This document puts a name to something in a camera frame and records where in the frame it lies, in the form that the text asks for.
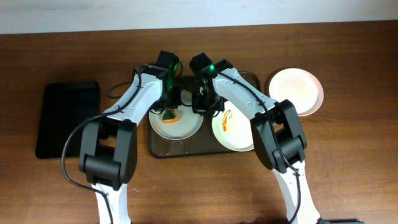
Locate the grey-green plate with sauce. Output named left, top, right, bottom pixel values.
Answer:
left=149, top=105, right=203, bottom=140

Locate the green orange sponge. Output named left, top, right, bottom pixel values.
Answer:
left=162, top=109, right=179, bottom=124

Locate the cream plate with sauce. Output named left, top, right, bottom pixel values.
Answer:
left=211, top=101, right=254, bottom=152

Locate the pink plate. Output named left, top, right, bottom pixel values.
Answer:
left=268, top=68, right=324, bottom=116

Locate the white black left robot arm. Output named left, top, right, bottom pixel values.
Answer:
left=79, top=62, right=178, bottom=223

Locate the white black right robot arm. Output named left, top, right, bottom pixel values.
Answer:
left=189, top=54, right=323, bottom=223

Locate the black rectangular tray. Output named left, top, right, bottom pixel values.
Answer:
left=35, top=81, right=100, bottom=159

